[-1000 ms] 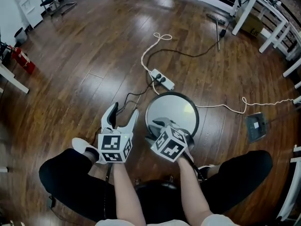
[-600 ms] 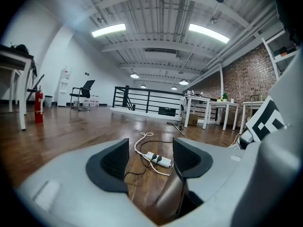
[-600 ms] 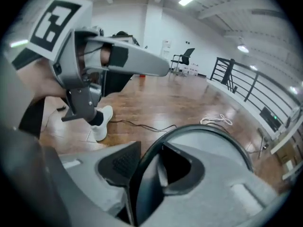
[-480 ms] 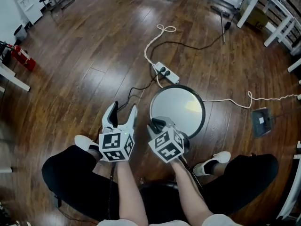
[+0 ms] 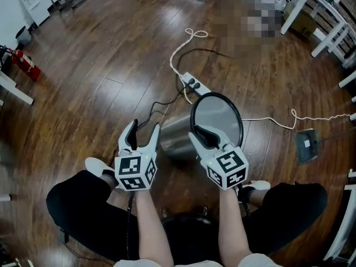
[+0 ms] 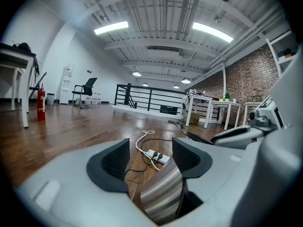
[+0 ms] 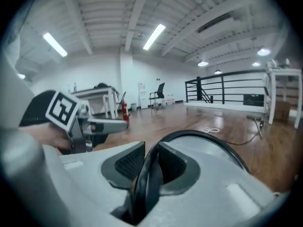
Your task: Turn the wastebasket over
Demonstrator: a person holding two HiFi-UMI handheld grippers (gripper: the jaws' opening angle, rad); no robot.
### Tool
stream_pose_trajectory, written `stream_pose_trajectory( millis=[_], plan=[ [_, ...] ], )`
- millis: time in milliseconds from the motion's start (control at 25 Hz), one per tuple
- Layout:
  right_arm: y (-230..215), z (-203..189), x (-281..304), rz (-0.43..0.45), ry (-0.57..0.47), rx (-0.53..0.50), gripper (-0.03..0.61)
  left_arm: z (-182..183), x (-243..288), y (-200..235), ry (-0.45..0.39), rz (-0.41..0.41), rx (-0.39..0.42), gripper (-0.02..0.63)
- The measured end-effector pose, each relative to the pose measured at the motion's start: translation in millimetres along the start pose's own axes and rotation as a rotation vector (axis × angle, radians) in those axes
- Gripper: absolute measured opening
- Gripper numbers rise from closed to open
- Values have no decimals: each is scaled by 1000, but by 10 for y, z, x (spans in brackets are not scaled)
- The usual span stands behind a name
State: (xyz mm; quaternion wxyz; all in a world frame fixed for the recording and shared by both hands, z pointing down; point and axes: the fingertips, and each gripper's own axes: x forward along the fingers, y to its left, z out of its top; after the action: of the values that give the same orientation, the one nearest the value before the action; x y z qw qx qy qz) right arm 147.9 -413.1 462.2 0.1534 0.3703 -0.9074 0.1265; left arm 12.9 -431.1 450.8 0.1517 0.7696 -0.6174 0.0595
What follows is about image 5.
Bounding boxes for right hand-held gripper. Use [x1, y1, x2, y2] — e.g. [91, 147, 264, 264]
[188, 125, 249, 191]

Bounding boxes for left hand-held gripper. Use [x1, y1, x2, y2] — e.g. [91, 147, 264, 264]
[114, 118, 162, 191]

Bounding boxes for steel trash can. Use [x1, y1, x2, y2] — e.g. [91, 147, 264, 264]
[159, 92, 244, 162]

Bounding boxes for person's left forearm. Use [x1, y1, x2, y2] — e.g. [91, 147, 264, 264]
[135, 189, 175, 267]

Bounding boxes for person's right forearm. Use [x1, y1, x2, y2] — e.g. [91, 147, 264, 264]
[217, 188, 253, 261]

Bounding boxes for person's left white shoe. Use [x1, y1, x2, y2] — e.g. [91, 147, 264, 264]
[84, 157, 117, 179]

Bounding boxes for person's white shoe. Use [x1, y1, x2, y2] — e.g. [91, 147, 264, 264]
[84, 157, 117, 179]
[241, 180, 271, 192]

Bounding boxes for white power strip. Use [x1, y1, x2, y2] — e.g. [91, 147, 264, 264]
[179, 71, 211, 97]

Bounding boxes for person's right white shoe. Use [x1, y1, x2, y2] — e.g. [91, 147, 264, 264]
[241, 180, 271, 192]

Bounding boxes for person's left leg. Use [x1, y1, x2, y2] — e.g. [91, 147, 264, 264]
[45, 169, 140, 263]

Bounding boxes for person's leg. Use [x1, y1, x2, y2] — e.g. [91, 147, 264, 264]
[45, 169, 140, 263]
[241, 182, 329, 257]

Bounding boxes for black round stool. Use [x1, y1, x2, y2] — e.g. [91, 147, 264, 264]
[160, 211, 224, 267]

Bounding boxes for floor stand with flat base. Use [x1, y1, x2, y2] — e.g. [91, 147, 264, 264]
[294, 128, 356, 164]

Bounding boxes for person's right leg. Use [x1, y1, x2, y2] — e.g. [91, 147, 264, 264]
[241, 182, 329, 257]

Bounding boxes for person's white shirt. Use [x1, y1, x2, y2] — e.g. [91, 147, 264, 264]
[112, 253, 285, 267]

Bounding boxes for white desk with slanted leg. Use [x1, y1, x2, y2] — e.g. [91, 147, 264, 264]
[0, 70, 34, 106]

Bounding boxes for red fire extinguisher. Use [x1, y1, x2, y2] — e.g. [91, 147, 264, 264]
[0, 44, 42, 81]

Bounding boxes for cardboard box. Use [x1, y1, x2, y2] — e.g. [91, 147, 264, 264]
[284, 2, 320, 39]

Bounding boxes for small grey bin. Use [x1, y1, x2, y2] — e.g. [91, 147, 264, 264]
[14, 26, 32, 46]

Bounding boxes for long white table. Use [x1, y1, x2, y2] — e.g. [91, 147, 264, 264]
[280, 0, 356, 66]

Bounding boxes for white cabinet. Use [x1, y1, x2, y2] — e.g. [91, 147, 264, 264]
[13, 0, 51, 28]

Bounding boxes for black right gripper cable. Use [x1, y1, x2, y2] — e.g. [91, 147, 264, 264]
[235, 186, 251, 220]

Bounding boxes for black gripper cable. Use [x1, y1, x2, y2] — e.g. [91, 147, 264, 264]
[235, 186, 251, 220]
[125, 190, 137, 261]

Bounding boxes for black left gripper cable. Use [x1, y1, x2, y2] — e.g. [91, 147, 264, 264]
[125, 190, 137, 261]

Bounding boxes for thick black floor cable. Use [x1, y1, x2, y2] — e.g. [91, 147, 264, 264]
[175, 48, 232, 90]

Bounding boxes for looped white braided cable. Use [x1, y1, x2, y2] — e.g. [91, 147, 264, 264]
[169, 28, 209, 105]

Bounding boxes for long white braided cable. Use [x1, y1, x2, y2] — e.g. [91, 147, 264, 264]
[241, 108, 353, 131]

